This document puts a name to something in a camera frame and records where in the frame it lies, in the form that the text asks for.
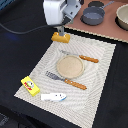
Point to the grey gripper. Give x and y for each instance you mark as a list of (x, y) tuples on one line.
[(71, 10)]

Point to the orange bread loaf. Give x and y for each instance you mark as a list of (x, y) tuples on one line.
[(56, 37)]

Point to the yellow box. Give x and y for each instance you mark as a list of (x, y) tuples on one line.
[(30, 86)]

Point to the white toy fish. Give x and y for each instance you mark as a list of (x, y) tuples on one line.
[(56, 97)]

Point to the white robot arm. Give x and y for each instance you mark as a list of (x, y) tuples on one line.
[(60, 12)]

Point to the grey saucepan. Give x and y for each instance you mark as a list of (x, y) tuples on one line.
[(94, 15)]

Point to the brown stove board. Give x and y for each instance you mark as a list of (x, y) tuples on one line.
[(108, 28)]

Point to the beige bowl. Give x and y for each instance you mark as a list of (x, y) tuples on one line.
[(122, 14)]

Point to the beige round plate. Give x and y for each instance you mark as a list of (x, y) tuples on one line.
[(70, 66)]

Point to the white striped placemat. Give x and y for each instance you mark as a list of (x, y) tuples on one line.
[(80, 106)]

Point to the knife with wooden handle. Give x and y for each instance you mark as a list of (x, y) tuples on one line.
[(81, 56)]

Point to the fork with wooden handle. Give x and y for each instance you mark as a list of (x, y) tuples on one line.
[(75, 84)]

